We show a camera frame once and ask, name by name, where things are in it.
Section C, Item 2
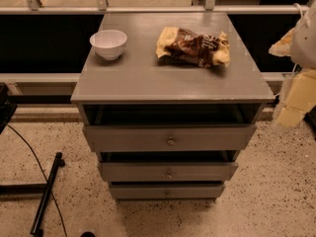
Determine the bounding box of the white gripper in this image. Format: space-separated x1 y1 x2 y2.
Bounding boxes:
269 29 316 128

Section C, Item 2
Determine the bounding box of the grey top drawer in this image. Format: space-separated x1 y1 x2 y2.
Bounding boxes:
84 124 256 152

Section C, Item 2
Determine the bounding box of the grey drawer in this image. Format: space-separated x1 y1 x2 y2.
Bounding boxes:
98 162 238 182
110 183 224 199
84 124 256 152

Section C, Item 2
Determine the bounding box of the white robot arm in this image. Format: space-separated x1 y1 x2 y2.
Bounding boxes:
269 5 316 129

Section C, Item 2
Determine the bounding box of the grey middle drawer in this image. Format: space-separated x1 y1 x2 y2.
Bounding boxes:
98 162 238 182

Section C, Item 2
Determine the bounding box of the grey bottom drawer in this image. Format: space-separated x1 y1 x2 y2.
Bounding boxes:
110 183 224 199

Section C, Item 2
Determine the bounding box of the yellow brown snack bag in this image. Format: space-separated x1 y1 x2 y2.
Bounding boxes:
156 27 230 68

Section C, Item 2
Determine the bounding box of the white ceramic bowl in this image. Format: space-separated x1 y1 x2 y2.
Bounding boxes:
90 30 127 60

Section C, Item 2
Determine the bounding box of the black stand base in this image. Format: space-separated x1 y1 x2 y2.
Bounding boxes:
0 152 65 237

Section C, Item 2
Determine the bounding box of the black equipment box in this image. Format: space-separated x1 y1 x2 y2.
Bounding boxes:
0 84 17 134

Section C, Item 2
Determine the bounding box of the white hanging cable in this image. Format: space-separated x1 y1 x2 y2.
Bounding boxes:
290 2 312 77

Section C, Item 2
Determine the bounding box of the black floor cable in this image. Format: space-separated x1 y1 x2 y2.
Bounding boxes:
6 123 68 237

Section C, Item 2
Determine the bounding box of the metal railing frame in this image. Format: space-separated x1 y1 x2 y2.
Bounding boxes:
1 0 313 102

